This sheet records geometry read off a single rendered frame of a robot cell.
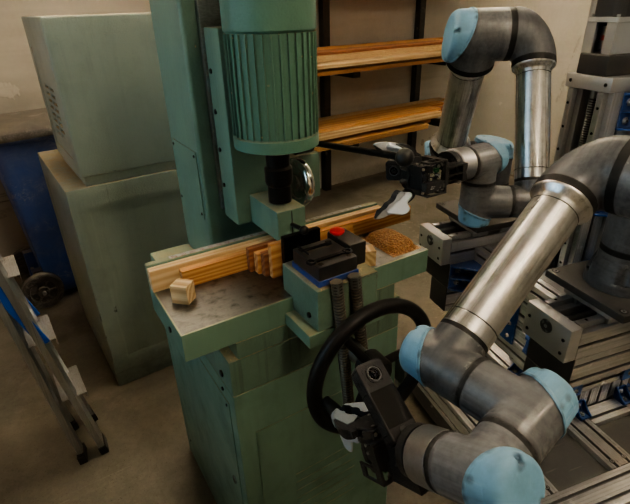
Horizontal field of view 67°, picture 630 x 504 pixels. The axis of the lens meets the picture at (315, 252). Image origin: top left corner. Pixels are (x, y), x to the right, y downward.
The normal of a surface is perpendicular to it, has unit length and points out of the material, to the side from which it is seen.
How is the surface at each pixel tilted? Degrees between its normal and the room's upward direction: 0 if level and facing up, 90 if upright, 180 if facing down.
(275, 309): 90
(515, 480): 61
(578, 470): 0
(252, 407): 90
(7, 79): 90
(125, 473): 1
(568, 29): 90
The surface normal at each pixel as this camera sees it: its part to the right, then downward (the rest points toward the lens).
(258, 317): 0.53, 0.37
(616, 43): 0.34, 0.42
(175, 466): -0.03, -0.89
